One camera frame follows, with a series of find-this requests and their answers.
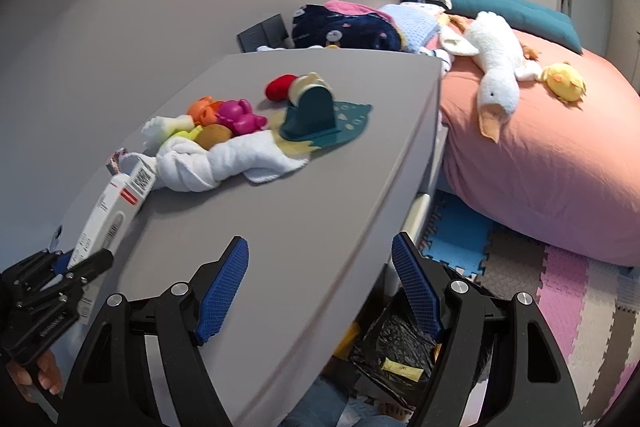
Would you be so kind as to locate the white cardboard box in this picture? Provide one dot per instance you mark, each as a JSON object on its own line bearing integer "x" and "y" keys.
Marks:
{"x": 114, "y": 211}

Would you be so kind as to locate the teal long pillow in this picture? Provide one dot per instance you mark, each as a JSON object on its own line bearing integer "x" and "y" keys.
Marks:
{"x": 530, "y": 17}

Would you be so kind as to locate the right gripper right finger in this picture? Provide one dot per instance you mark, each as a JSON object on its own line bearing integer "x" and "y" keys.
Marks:
{"x": 529, "y": 383}

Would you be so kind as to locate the red plush toy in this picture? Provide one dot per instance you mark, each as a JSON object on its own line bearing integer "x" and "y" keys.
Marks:
{"x": 277, "y": 89}

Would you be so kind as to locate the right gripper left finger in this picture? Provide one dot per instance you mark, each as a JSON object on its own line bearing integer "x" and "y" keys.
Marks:
{"x": 110, "y": 383}

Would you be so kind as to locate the pink folded cloth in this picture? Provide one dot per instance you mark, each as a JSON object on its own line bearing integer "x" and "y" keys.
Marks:
{"x": 352, "y": 9}

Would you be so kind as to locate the light blue knitted blanket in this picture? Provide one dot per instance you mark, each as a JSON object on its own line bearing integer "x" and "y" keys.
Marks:
{"x": 417, "y": 22}

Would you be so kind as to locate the pink bed cover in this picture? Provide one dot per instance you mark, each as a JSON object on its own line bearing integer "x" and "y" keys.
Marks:
{"x": 565, "y": 175}

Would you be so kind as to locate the yellow chick plush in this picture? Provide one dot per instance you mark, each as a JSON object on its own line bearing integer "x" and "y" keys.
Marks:
{"x": 563, "y": 80}

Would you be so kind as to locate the pastel foam floor mat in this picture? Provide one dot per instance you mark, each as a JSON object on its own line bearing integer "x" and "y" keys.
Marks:
{"x": 591, "y": 307}

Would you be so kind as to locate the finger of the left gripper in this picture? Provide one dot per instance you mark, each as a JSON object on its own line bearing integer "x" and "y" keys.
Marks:
{"x": 82, "y": 273}
{"x": 60, "y": 261}

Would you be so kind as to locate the white foam packing piece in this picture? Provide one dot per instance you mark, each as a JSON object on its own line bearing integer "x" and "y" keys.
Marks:
{"x": 158, "y": 129}

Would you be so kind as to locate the brown round plush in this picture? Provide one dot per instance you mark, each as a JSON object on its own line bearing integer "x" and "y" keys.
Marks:
{"x": 212, "y": 135}

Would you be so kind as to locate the white goose plush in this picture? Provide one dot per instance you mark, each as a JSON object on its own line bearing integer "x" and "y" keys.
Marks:
{"x": 504, "y": 61}

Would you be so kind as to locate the orange plastic toy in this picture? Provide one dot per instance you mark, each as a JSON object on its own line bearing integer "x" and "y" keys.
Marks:
{"x": 204, "y": 111}

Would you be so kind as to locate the person's left hand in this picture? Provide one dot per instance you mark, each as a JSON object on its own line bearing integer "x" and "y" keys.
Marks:
{"x": 49, "y": 376}

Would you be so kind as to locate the black trash bag bin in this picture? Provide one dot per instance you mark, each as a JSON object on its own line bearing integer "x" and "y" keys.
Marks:
{"x": 384, "y": 359}

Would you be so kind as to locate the teal dinosaur toy mat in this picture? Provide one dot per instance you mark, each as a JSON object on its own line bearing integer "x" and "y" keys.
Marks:
{"x": 313, "y": 119}

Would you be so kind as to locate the magenta plastic toy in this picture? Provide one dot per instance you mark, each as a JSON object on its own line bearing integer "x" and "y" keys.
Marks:
{"x": 239, "y": 117}

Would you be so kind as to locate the navy patterned blanket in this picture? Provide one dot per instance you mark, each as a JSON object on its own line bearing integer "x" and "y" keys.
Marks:
{"x": 316, "y": 25}

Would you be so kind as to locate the lime green plastic toy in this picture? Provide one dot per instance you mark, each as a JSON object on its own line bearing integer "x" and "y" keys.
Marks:
{"x": 191, "y": 135}

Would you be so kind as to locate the black wall socket panel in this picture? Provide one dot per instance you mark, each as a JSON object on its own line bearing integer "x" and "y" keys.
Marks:
{"x": 270, "y": 32}

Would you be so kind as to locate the white towel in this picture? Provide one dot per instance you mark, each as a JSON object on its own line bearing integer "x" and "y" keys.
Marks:
{"x": 183, "y": 166}

